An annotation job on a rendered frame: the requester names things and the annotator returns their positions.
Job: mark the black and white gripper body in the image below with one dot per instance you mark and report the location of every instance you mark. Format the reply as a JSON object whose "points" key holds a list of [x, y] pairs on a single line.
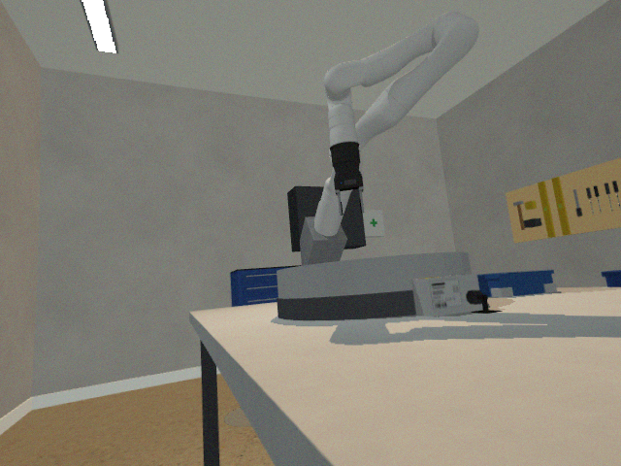
{"points": [[345, 149]]}

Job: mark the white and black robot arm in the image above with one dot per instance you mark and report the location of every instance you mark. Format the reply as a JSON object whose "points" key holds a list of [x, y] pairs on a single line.
{"points": [[453, 33]]}

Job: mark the blue square tray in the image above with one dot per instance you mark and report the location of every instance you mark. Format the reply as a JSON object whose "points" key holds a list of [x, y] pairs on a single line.
{"points": [[516, 283]]}

